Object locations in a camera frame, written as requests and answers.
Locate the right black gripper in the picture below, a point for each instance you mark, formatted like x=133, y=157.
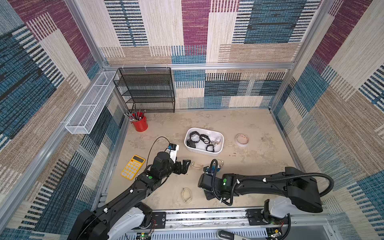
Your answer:
x=208, y=172

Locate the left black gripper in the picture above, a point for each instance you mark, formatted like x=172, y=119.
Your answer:
x=184, y=167

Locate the black chunky digital watch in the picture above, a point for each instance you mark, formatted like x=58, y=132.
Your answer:
x=191, y=144

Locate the small black round watch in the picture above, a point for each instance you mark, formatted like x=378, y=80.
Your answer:
x=210, y=148

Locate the rose gold white strap watch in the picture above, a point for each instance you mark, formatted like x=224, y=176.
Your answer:
x=216, y=141

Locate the black watch with strap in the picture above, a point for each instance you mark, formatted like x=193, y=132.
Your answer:
x=205, y=139

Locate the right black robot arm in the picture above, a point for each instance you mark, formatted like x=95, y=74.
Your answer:
x=295, y=191

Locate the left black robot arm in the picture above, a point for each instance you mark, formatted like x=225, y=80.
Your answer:
x=121, y=213

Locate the white plastic storage box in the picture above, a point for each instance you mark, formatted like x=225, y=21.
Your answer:
x=194, y=134

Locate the white tape roll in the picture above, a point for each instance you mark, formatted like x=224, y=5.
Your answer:
x=242, y=140

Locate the yellow calculator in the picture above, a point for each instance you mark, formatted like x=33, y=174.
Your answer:
x=132, y=167

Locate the red pen cup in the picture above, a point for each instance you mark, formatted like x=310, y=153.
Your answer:
x=141, y=126

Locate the pens in cup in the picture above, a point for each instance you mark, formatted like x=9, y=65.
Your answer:
x=135, y=115

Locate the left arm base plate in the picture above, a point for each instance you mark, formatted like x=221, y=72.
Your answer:
x=155, y=220

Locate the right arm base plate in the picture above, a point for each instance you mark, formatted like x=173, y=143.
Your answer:
x=258, y=217

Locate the black wire mesh shelf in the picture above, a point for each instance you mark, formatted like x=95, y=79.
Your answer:
x=149, y=90

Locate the white wire mesh basket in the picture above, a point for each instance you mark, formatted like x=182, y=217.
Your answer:
x=87, y=113

